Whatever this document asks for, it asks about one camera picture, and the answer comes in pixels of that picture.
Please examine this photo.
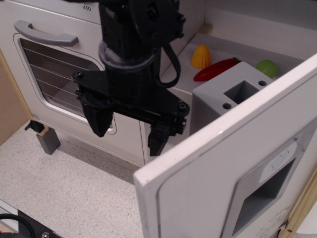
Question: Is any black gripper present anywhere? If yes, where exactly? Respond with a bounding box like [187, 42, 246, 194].
[72, 55, 190, 157]

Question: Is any white fridge door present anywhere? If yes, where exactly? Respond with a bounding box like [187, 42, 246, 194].
[134, 56, 317, 238]

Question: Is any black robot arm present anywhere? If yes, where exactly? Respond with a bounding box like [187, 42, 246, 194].
[72, 0, 190, 156]

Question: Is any grey kitchen leg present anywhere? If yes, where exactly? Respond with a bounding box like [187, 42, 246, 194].
[37, 128, 61, 155]

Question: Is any grey ice dispenser box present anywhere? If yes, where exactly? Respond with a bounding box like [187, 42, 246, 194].
[190, 62, 273, 135]

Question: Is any black clamp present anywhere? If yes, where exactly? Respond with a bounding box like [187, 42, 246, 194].
[24, 120, 45, 133]

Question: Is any red toy chili pepper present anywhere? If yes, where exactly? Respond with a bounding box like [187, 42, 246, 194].
[193, 58, 241, 82]

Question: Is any yellow toy corn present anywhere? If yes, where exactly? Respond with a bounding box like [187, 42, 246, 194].
[191, 44, 212, 68]

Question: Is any white toy oven door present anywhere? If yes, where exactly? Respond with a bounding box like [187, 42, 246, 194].
[11, 32, 117, 136]

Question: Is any green toy ball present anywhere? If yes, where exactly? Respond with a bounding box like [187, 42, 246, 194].
[256, 59, 278, 78]

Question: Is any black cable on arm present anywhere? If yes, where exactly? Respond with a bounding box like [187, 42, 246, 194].
[156, 44, 181, 89]

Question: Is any grey oven door handle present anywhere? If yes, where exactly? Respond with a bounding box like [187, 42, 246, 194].
[14, 20, 79, 47]

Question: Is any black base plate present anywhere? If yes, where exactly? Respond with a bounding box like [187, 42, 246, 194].
[0, 209, 62, 238]

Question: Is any black braided cable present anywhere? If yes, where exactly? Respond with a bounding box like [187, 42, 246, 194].
[0, 213, 48, 238]

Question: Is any wooden side post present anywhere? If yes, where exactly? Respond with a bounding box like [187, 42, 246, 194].
[278, 166, 317, 238]

